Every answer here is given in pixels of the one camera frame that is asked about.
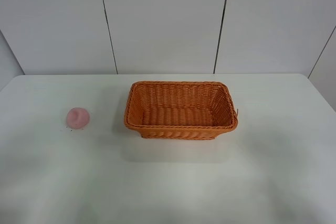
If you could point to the orange woven basket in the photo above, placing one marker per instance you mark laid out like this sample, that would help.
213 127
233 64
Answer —
180 110

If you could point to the pink peach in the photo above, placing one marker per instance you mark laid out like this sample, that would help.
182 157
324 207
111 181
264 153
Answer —
77 118

